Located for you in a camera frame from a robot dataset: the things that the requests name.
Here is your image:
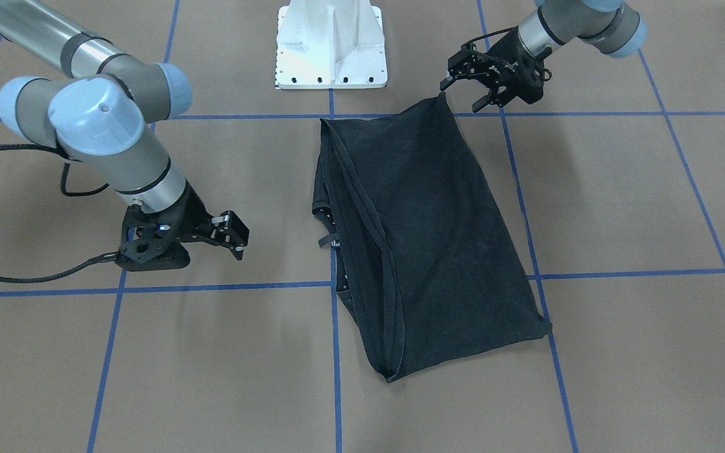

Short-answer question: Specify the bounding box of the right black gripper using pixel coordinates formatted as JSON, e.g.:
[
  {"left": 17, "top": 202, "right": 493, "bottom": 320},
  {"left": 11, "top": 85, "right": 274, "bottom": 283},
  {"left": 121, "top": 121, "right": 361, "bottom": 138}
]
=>
[{"left": 115, "top": 183, "right": 249, "bottom": 272}]

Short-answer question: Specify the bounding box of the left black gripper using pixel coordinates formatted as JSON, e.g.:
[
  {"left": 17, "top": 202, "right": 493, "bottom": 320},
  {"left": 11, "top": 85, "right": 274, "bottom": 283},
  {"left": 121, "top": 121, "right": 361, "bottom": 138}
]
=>
[{"left": 439, "top": 26, "right": 553, "bottom": 114}]

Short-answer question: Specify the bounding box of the black graphic t-shirt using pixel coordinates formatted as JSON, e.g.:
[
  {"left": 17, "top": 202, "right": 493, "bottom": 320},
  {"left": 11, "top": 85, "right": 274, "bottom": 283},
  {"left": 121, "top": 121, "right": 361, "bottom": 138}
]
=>
[{"left": 312, "top": 94, "right": 552, "bottom": 383}]

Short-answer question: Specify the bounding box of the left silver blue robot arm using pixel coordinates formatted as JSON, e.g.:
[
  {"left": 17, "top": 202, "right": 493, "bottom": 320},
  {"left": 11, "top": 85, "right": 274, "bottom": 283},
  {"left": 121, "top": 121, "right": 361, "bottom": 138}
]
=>
[{"left": 439, "top": 1, "right": 648, "bottom": 113}]

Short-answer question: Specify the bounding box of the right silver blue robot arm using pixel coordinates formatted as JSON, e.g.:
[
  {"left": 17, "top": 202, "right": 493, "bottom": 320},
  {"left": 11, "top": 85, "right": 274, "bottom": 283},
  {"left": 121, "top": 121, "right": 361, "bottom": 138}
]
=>
[{"left": 0, "top": 1, "right": 249, "bottom": 272}]

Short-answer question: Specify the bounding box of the brown paper table cover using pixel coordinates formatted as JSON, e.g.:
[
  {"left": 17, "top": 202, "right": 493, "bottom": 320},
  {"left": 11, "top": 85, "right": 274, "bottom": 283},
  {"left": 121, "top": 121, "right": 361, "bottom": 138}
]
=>
[{"left": 0, "top": 1, "right": 725, "bottom": 452}]

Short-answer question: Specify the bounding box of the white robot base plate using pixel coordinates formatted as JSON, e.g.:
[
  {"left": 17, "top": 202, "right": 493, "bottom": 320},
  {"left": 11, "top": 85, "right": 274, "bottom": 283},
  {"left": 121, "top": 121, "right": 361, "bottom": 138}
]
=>
[{"left": 274, "top": 1, "right": 388, "bottom": 90}]

